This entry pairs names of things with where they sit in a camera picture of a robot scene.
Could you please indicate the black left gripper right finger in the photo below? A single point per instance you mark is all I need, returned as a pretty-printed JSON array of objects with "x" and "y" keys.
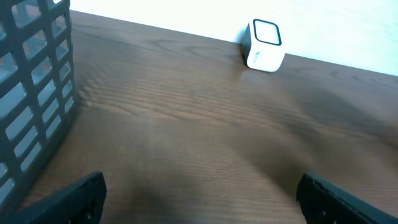
[{"x": 323, "y": 202}]

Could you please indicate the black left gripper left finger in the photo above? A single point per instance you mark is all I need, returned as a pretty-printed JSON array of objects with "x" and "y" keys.
[{"x": 79, "y": 202}]

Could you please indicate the grey plastic shopping basket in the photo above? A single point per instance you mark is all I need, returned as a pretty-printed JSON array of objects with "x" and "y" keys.
[{"x": 37, "y": 91}]

